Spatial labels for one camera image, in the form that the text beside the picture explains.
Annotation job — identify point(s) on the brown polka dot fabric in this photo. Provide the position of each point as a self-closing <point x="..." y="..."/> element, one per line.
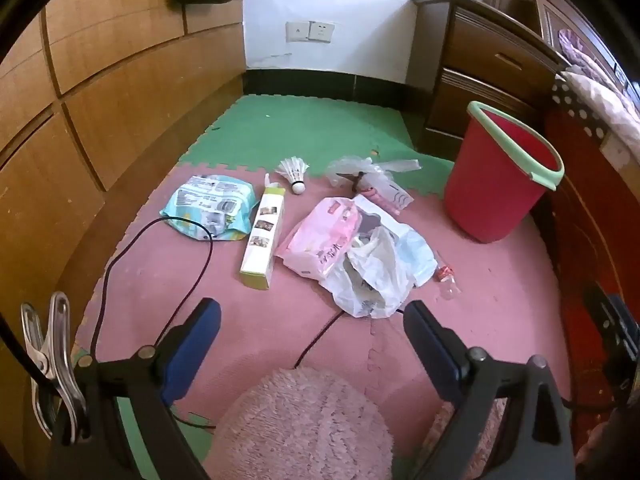
<point x="570" y="97"/>

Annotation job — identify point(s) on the green foam floor mat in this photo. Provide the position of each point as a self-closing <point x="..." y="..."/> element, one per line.
<point x="195" y="455"/>
<point x="310" y="130"/>

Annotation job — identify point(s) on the clear plastic bag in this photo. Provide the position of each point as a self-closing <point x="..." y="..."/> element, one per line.
<point x="350" y="167"/>

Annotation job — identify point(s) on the white wall plate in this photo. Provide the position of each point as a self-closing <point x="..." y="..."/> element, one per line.
<point x="297" y="31"/>

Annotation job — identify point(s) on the white plastic bag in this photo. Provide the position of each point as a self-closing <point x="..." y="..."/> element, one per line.
<point x="370" y="280"/>

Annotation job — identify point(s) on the metal spring clip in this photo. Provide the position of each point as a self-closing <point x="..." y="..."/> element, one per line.
<point x="60" y="360"/>

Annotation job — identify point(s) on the dark brush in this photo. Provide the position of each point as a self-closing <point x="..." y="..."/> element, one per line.
<point x="357" y="182"/>

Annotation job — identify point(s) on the red patterned bed cover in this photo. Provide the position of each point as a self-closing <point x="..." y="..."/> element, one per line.
<point x="590" y="240"/>

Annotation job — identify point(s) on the red bucket with green rim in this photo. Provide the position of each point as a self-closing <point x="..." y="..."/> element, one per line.
<point x="480" y="195"/>

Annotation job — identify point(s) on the white tissue sheet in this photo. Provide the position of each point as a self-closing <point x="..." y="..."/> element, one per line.
<point x="417" y="260"/>

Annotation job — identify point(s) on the white badminton shuttlecock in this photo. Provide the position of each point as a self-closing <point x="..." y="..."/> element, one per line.
<point x="295" y="170"/>

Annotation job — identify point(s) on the light wooden wardrobe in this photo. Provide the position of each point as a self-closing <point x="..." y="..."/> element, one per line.
<point x="125" y="85"/>

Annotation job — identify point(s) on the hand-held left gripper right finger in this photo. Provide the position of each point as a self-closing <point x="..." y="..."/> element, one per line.
<point x="430" y="340"/>

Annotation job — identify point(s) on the blue wet wipes packet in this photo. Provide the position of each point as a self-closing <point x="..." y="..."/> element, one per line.
<point x="210" y="205"/>

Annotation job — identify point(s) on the dark wooden drawer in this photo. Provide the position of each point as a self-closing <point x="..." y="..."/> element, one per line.
<point x="500" y="55"/>
<point x="475" y="105"/>

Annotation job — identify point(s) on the white wall power socket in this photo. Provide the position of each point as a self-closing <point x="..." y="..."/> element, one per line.
<point x="321" y="31"/>

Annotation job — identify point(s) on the clear bottle with red label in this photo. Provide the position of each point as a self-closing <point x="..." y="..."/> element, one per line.
<point x="446" y="276"/>

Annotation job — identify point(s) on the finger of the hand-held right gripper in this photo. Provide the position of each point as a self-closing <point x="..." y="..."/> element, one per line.
<point x="607" y="317"/>

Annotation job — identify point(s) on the long white green box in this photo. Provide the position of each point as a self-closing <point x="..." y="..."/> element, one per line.
<point x="262" y="240"/>

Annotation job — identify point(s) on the pink tissue packet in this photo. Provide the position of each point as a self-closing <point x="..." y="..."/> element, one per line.
<point x="320" y="240"/>

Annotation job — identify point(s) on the pink white striped packet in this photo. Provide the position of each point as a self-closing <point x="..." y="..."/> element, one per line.
<point x="390" y="200"/>

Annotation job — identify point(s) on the pink foam floor mat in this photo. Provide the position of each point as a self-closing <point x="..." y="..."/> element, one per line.
<point x="280" y="320"/>

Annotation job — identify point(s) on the dark wooden nightstand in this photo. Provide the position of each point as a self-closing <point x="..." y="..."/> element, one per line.
<point x="480" y="60"/>

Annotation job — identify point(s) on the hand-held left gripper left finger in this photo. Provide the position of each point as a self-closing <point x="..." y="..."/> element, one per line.
<point x="195" y="340"/>

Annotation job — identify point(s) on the cream printed sheet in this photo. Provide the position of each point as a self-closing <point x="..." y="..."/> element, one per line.
<point x="615" y="150"/>

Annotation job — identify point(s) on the person's right leg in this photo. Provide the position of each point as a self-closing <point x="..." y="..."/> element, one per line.
<point x="480" y="440"/>

